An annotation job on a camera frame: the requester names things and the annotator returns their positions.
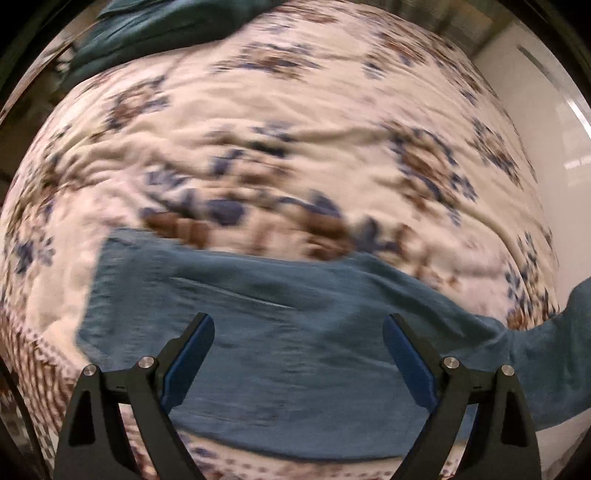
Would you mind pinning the blue denim pants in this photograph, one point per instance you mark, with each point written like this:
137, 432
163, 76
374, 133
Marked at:
295, 350

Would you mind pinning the floral bed blanket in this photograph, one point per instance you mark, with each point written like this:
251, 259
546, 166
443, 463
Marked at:
286, 138

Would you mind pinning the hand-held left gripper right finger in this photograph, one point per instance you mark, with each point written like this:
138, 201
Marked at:
408, 364

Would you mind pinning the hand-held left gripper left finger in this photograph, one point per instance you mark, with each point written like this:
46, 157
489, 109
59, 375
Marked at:
190, 362

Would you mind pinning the white headboard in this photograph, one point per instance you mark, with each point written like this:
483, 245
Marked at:
545, 138

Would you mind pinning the teal striped curtain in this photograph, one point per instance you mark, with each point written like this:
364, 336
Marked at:
466, 23

